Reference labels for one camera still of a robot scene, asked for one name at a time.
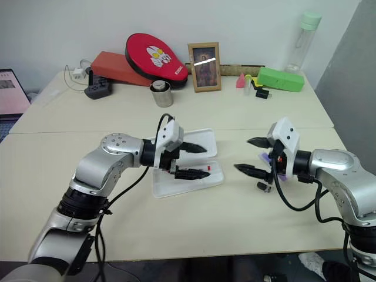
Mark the open laptop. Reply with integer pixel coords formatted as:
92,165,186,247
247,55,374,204
0,68,32,142

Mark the red rectangular box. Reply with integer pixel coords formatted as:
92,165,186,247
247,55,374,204
90,51,154,88

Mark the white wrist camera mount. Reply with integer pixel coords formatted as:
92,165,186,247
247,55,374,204
267,116,301,179
155,117,185,170

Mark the green rectangular box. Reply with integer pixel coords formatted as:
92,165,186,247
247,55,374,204
257,66,305,93

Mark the small black plug adapter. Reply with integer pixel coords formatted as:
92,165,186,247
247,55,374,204
255,88,273,100

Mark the white shoe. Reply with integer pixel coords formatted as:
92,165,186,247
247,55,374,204
298,251,327,280

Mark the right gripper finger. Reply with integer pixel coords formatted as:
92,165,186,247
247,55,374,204
247,136,271,149
233,163,273,181

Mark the white plastic tray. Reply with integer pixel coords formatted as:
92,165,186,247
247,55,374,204
151,128,225,199

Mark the red paddle case with cartoon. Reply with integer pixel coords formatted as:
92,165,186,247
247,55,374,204
124,32,189,90

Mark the yellow plastic piece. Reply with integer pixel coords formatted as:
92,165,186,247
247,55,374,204
244,74,264,89

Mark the white charger cable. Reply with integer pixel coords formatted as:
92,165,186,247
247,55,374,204
64,59,92,95

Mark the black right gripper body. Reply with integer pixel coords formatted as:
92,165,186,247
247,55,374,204
268,140,288,180

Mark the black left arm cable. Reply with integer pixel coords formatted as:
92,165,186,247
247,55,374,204
95,113,177,282

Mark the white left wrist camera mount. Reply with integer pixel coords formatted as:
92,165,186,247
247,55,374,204
155,117,185,170

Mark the metal cylinder cup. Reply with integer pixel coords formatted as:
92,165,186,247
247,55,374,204
149,79,174,108

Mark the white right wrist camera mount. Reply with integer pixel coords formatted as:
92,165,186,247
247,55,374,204
267,116,301,179

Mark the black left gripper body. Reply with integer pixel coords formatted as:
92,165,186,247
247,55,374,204
160,149,181,180

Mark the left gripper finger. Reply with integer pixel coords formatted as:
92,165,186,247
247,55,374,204
175,168,212,181
178,142,208,155

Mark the dark grey power strip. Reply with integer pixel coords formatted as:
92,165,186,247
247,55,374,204
83,69,113,100

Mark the wooden photo frame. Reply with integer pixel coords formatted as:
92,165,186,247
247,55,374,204
187,42,222,93

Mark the clear bottle with green lid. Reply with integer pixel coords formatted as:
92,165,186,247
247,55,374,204
284,11,323,75

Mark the purple marker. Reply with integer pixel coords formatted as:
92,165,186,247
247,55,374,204
258,152,289,182

